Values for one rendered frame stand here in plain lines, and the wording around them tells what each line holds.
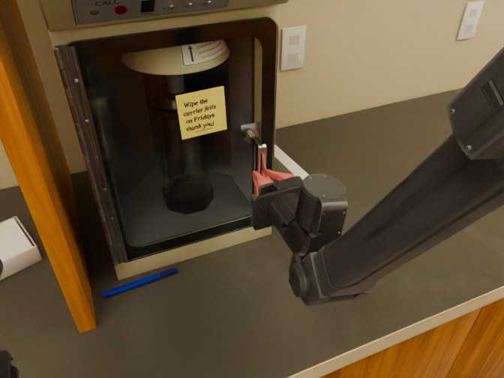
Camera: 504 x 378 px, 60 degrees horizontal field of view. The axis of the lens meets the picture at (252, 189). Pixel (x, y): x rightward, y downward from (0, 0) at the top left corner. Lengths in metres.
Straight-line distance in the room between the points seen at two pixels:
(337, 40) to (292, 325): 0.83
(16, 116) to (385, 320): 0.64
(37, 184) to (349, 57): 0.99
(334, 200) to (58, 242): 0.39
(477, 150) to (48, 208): 0.52
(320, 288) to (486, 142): 0.31
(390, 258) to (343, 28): 0.97
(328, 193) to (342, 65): 0.84
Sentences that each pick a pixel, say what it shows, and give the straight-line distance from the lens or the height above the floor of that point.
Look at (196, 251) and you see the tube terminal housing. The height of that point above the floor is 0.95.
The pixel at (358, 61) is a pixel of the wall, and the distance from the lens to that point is 1.39.
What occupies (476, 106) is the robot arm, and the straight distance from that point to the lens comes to 0.28.
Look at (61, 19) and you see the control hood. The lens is 0.58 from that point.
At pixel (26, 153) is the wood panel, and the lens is 0.59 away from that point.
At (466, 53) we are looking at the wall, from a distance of 1.69.
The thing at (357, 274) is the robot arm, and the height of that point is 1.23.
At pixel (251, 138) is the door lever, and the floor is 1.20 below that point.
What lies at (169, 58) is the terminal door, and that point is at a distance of 0.65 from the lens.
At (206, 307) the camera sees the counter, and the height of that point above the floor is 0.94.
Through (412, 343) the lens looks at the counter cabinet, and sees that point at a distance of 0.97.
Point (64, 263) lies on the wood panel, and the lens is 0.70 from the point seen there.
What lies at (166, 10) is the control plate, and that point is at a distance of 0.60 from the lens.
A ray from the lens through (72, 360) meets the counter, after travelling 0.80.
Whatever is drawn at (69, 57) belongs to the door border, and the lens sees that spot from 0.63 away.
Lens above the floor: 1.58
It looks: 38 degrees down
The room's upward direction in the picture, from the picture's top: straight up
